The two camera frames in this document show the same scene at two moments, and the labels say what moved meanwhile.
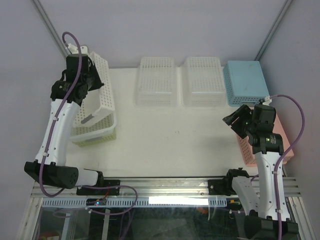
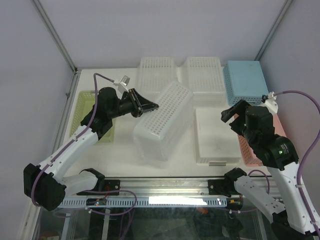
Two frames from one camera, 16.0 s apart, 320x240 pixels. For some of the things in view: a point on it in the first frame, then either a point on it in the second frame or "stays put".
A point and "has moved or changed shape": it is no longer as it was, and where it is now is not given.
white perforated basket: x=101 y=123 has moved or changed shape
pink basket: x=246 y=149 stays put
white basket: x=98 y=102 to x=217 y=142
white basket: x=157 y=83 stays put
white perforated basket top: x=202 y=79 stays put
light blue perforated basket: x=245 y=82 stays put
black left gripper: x=98 y=84 to x=139 y=104
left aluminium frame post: x=50 y=27 stays put
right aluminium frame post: x=286 y=5 stays put
